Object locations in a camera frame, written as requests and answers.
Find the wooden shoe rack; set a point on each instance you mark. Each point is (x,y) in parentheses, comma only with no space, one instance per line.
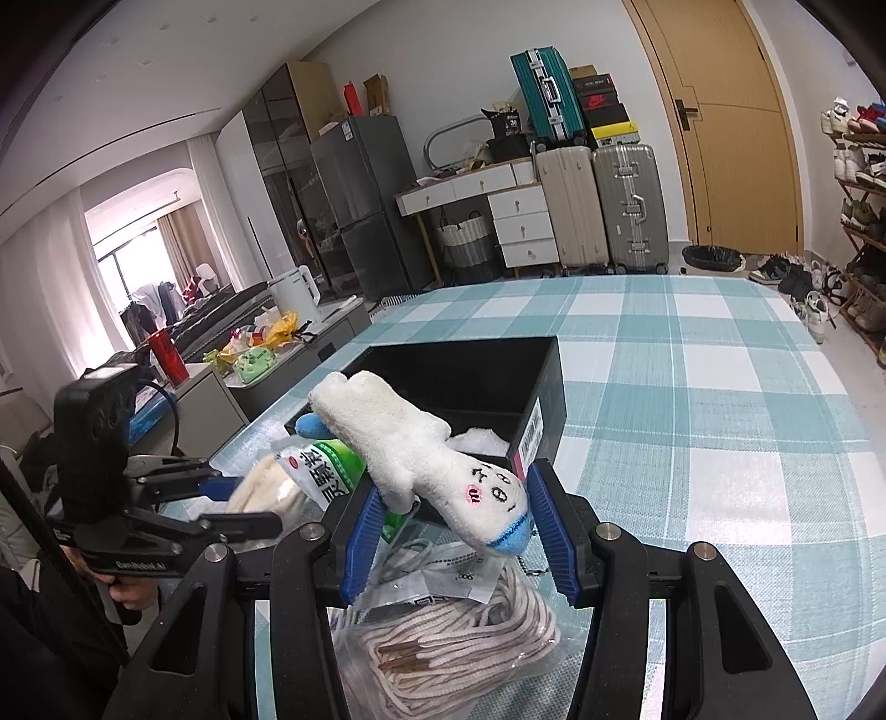
(857,290)

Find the white foam piece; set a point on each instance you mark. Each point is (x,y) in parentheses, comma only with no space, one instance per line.
(479,441)

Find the person left hand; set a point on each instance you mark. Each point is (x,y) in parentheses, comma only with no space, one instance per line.
(132,593)

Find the green white snack packet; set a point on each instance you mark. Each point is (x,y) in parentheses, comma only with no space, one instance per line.
(317,473)

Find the grey side cabinet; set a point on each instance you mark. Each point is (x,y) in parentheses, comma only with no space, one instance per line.
(212,408)

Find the grey refrigerator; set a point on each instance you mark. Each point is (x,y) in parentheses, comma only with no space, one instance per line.
(363,163)

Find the black cardboard box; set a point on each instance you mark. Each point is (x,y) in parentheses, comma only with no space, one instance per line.
(512,385)

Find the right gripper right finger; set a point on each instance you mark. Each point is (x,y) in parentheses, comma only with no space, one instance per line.
(722,659)

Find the red tumbler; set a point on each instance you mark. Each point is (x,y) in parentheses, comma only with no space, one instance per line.
(168,357)

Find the teal plaid tablecloth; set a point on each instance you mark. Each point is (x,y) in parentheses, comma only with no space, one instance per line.
(701,409)

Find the wooden door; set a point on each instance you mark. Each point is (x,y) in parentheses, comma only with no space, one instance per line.
(734,146)

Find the beige suitcase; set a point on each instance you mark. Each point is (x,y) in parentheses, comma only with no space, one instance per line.
(570,189)

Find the teal suitcase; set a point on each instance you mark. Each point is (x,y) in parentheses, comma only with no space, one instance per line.
(550,98)

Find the stacked shoe boxes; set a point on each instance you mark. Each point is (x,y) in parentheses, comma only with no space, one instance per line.
(602,109)

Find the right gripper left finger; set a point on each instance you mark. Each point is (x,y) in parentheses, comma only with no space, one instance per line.
(198,659)

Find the white kettle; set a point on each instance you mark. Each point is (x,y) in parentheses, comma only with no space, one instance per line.
(296,291)

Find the white drawer desk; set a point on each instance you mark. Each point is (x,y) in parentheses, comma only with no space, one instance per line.
(516,204)

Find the silver suitcase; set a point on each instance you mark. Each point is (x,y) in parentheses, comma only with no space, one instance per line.
(633,209)

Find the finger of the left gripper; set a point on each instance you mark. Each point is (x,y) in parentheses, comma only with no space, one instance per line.
(172,478)
(149,532)

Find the laundry basket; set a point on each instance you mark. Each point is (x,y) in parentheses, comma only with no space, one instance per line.
(469,249)

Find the white plush toy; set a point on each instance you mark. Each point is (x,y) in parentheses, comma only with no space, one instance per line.
(409,458)

